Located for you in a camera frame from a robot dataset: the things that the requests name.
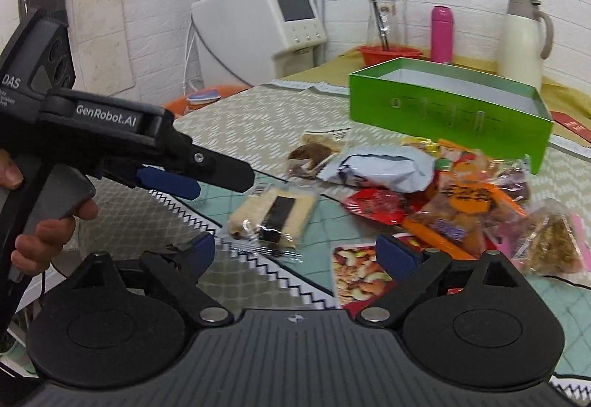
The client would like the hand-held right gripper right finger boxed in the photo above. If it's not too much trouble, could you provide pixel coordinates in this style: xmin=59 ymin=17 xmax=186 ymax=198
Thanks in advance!
xmin=355 ymin=233 xmax=532 ymax=327

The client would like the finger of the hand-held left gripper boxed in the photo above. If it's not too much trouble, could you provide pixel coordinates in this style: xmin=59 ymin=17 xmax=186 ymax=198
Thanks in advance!
xmin=104 ymin=157 xmax=202 ymax=201
xmin=156 ymin=108 xmax=256 ymax=194

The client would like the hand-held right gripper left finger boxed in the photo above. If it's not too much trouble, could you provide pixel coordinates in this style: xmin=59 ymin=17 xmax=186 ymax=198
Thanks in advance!
xmin=69 ymin=232 xmax=234 ymax=327

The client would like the red snack packet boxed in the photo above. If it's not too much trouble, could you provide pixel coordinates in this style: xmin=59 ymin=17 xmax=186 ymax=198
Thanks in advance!
xmin=341 ymin=188 xmax=416 ymax=226

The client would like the cream cake packet black band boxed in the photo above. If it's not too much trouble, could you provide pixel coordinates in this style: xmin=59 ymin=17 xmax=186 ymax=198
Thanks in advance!
xmin=228 ymin=184 xmax=319 ymax=257

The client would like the white puffy snack packet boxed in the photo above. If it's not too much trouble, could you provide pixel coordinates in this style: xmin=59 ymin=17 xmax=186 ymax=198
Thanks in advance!
xmin=318 ymin=145 xmax=435 ymax=194

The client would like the green cardboard box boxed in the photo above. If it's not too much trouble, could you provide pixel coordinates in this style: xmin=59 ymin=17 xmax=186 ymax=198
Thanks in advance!
xmin=348 ymin=57 xmax=554 ymax=175

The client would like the person's left hand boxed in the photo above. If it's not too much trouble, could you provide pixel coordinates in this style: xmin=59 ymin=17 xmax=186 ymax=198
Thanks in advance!
xmin=0 ymin=147 xmax=100 ymax=271

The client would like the orange stick packet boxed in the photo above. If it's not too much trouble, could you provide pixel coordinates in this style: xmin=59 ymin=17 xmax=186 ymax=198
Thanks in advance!
xmin=402 ymin=218 xmax=476 ymax=261

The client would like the mixed nuts picture packet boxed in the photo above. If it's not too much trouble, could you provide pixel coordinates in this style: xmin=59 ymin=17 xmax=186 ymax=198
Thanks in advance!
xmin=331 ymin=245 xmax=399 ymax=308

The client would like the brown pastry clear packet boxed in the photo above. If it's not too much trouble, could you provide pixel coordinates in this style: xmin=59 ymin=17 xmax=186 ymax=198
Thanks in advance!
xmin=409 ymin=204 xmax=485 ymax=253

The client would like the beige lattice mat zigzag trim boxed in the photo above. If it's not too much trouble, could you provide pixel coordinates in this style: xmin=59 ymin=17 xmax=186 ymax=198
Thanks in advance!
xmin=14 ymin=181 xmax=340 ymax=313

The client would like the beige zigzag table mat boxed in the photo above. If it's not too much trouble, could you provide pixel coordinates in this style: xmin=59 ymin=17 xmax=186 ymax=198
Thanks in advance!
xmin=173 ymin=79 xmax=591 ymax=223

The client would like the teal grid table mat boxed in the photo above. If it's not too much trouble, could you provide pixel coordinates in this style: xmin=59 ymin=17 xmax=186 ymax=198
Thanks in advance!
xmin=198 ymin=171 xmax=591 ymax=389

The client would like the small white tub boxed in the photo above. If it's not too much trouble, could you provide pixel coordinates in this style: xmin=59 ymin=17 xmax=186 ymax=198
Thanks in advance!
xmin=187 ymin=88 xmax=222 ymax=107

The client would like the orange plastic basin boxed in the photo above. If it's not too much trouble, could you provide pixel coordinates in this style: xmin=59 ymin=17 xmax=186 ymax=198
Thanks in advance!
xmin=159 ymin=84 xmax=252 ymax=118

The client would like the orange packet dark print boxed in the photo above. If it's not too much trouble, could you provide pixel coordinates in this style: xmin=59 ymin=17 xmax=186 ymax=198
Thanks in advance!
xmin=431 ymin=178 xmax=527 ymax=228

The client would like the brown snack clear packet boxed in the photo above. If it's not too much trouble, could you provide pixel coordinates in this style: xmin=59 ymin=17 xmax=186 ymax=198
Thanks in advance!
xmin=287 ymin=143 xmax=341 ymax=179
xmin=301 ymin=131 xmax=350 ymax=150

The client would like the white stone slab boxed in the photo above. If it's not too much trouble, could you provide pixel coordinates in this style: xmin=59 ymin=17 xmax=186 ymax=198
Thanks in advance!
xmin=62 ymin=0 xmax=136 ymax=100

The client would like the orange fruit print packet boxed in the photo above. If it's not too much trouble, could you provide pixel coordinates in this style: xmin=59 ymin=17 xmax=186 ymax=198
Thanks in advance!
xmin=436 ymin=138 xmax=488 ymax=179

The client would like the white machine with screen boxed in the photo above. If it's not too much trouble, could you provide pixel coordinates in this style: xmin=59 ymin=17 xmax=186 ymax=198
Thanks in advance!
xmin=191 ymin=0 xmax=328 ymax=89

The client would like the dark purple snack packet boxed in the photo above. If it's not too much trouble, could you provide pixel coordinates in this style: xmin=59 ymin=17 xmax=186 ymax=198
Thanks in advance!
xmin=489 ymin=158 xmax=532 ymax=205

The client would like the yellow table cloth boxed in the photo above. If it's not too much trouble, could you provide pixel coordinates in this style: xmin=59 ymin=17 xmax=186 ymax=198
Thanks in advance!
xmin=281 ymin=46 xmax=591 ymax=124

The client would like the granola packet pink edge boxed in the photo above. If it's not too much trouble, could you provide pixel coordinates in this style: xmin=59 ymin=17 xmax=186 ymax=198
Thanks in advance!
xmin=485 ymin=199 xmax=591 ymax=276

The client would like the red plastic basket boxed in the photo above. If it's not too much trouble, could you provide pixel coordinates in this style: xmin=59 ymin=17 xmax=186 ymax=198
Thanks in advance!
xmin=355 ymin=44 xmax=423 ymax=69

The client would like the black straw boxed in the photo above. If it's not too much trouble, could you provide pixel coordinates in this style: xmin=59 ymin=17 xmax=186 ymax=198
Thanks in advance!
xmin=368 ymin=0 xmax=389 ymax=51

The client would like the red card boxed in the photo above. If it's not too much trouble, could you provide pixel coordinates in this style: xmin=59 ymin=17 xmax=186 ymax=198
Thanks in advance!
xmin=551 ymin=110 xmax=591 ymax=144

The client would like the pink bottle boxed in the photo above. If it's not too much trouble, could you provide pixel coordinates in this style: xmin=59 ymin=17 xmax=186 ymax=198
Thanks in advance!
xmin=431 ymin=6 xmax=454 ymax=65

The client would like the clear glass jar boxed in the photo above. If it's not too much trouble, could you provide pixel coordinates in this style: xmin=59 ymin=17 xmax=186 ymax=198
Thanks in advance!
xmin=367 ymin=0 xmax=398 ymax=51

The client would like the cream thermos jug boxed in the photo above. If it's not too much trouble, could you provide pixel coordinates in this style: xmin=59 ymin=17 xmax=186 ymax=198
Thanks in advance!
xmin=501 ymin=0 xmax=554 ymax=93

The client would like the white cable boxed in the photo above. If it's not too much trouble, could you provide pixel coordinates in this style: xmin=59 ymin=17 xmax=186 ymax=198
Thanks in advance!
xmin=182 ymin=26 xmax=204 ymax=95

